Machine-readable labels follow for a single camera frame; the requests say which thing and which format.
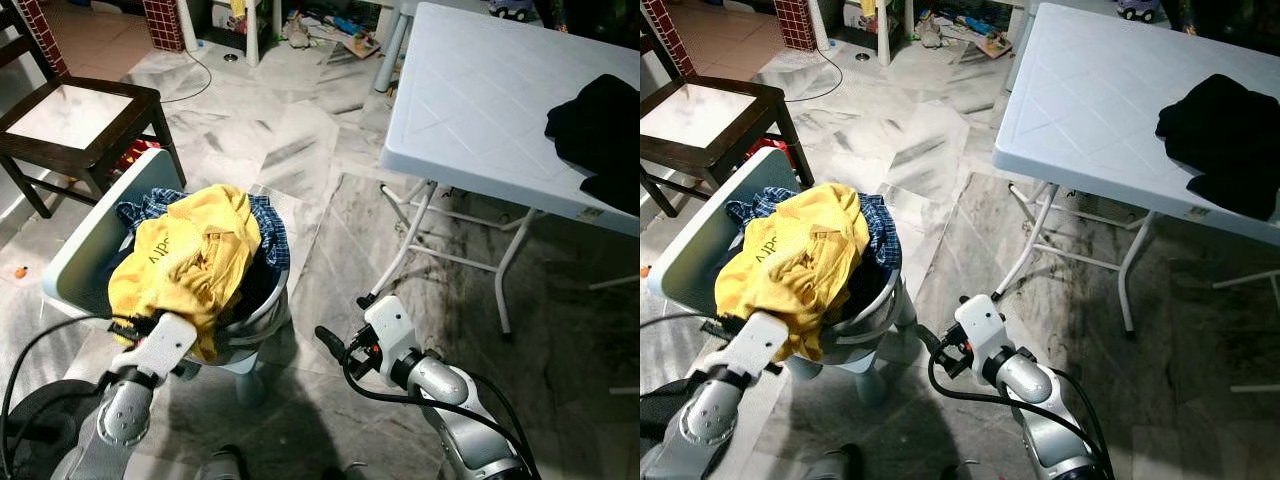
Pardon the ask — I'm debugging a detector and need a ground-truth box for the yellow shirt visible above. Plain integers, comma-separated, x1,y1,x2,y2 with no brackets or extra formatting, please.
106,183,264,364
712,183,872,364

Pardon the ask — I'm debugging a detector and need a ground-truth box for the black garment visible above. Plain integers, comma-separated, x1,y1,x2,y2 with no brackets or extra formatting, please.
1154,73,1280,223
544,73,641,217

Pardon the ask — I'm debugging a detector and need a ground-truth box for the grey white laundry basket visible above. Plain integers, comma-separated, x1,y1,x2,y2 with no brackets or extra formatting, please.
41,147,297,408
647,147,918,408

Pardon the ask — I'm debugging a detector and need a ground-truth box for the blue plaid shirt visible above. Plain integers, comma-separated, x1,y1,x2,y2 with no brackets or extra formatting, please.
724,187,904,273
114,187,292,273

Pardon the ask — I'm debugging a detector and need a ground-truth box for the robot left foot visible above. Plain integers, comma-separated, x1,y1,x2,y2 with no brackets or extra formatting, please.
805,448,861,480
198,445,248,480

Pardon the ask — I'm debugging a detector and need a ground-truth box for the red plastic item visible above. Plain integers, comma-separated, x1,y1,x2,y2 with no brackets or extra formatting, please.
108,140,153,173
745,135,791,166

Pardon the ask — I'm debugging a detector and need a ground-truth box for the dark wooden chair white seat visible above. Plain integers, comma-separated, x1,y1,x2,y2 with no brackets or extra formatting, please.
0,0,188,221
640,0,817,219

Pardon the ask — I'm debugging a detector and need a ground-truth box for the red brick pillar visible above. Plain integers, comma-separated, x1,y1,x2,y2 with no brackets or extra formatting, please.
141,0,187,53
642,0,696,81
14,0,72,81
772,0,819,53

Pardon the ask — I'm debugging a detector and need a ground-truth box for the colourful toy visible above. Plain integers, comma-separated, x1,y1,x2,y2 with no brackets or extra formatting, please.
283,8,382,59
915,8,1011,59

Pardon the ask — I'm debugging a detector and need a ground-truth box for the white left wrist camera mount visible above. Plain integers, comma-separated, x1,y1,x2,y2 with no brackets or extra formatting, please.
703,311,793,389
110,311,200,389

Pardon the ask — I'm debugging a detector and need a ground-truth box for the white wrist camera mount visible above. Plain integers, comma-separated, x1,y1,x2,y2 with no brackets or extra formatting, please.
361,294,422,389
703,311,793,389
952,294,1013,389
110,311,200,389

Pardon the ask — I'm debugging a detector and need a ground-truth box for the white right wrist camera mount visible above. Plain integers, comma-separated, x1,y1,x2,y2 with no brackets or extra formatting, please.
952,294,1013,389
361,294,422,389

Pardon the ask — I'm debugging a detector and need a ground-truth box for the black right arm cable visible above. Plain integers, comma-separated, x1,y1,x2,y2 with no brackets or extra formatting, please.
927,355,1111,480
340,355,536,480

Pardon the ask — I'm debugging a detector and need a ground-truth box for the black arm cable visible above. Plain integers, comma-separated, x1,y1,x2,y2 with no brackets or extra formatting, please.
640,310,707,331
340,355,536,480
927,355,1111,480
0,315,113,456

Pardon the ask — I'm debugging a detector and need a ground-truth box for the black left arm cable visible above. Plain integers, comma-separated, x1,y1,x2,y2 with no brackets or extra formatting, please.
0,315,113,456
640,310,707,331

